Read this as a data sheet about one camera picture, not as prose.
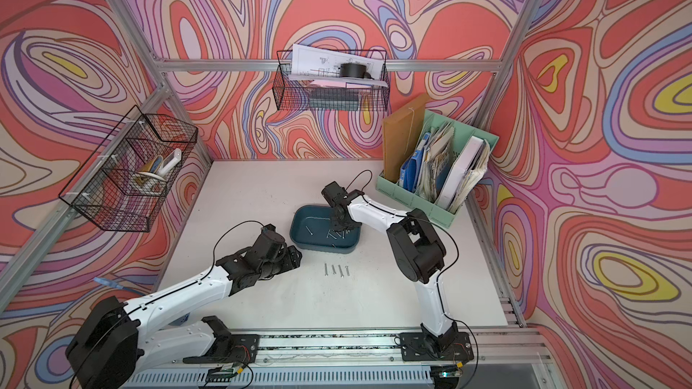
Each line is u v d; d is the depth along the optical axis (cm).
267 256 65
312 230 96
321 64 86
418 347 73
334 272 88
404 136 98
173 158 75
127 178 69
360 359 72
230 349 72
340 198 76
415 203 99
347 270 89
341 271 88
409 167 95
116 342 39
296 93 101
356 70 82
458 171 83
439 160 90
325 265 90
